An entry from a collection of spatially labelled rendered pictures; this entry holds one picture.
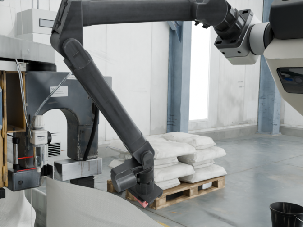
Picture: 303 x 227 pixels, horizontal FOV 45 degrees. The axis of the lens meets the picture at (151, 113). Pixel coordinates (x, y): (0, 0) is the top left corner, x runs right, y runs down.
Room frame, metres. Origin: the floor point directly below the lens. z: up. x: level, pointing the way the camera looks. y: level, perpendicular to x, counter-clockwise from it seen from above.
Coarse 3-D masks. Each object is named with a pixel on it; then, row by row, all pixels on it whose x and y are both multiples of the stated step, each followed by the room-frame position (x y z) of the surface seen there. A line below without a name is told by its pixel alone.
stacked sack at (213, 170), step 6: (198, 168) 4.25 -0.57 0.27; (204, 168) 4.27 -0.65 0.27; (210, 168) 4.28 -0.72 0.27; (216, 168) 4.32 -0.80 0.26; (222, 168) 4.37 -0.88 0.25; (192, 174) 4.06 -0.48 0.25; (198, 174) 4.07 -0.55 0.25; (204, 174) 4.13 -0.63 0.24; (210, 174) 4.19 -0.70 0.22; (216, 174) 4.27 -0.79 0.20; (222, 174) 4.35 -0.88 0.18; (180, 180) 4.15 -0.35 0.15; (186, 180) 4.07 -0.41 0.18; (192, 180) 4.02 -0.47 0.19; (198, 180) 4.06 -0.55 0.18
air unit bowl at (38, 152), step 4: (36, 148) 0.96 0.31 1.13; (40, 148) 0.97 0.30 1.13; (36, 152) 0.96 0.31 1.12; (40, 152) 0.96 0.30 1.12; (44, 152) 0.98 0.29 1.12; (36, 156) 0.96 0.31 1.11; (40, 156) 0.96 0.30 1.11; (44, 156) 0.98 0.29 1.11; (36, 160) 0.96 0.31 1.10; (40, 160) 0.96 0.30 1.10; (44, 160) 0.98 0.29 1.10; (36, 164) 0.96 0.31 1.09; (40, 164) 0.96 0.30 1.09
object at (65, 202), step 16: (48, 192) 0.97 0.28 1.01; (64, 192) 0.94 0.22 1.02; (80, 192) 0.91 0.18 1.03; (96, 192) 0.88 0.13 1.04; (48, 208) 0.97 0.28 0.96; (64, 208) 0.85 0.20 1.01; (80, 208) 0.77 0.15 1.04; (96, 208) 0.88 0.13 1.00; (112, 208) 0.85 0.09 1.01; (128, 208) 0.80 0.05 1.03; (48, 224) 0.97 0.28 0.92; (64, 224) 0.85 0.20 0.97; (80, 224) 0.77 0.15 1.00; (96, 224) 0.74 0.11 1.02; (112, 224) 0.72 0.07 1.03; (128, 224) 0.70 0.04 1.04; (144, 224) 0.68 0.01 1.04; (160, 224) 0.67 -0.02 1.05
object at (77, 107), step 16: (32, 80) 1.01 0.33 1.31; (48, 80) 1.04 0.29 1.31; (32, 96) 1.01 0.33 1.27; (64, 96) 1.07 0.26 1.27; (80, 96) 1.11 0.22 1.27; (32, 112) 1.01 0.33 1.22; (64, 112) 1.13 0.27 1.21; (80, 112) 1.11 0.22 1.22; (80, 128) 1.11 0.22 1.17; (96, 128) 1.15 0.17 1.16; (80, 144) 1.11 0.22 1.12; (96, 144) 1.15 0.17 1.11; (32, 160) 1.01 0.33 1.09
